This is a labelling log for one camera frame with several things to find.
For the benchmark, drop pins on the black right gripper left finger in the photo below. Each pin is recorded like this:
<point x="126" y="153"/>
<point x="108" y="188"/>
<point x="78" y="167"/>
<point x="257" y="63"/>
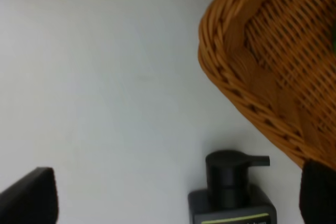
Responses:
<point x="32" y="199"/>

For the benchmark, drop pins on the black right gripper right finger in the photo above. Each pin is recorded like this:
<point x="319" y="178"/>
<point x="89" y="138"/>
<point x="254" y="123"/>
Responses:
<point x="317" y="193"/>

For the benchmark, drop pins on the dark green pump bottle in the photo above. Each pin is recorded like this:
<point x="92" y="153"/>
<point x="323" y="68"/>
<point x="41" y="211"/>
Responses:
<point x="229" y="196"/>

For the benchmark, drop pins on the green lime fruit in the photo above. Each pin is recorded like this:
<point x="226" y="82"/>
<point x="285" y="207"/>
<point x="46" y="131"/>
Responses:
<point x="333" y="38"/>

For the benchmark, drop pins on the orange wicker basket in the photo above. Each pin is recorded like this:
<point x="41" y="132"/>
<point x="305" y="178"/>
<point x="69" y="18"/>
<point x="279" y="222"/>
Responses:
<point x="274" y="61"/>

